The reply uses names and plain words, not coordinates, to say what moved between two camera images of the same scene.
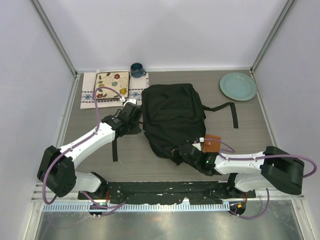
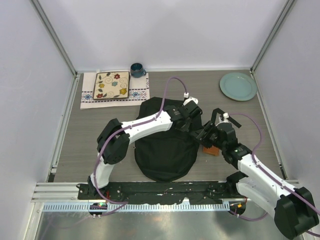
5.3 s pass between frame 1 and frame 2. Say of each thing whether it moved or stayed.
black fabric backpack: moved
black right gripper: moved
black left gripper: moved
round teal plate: stayed
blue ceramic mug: stayed
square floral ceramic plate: stayed
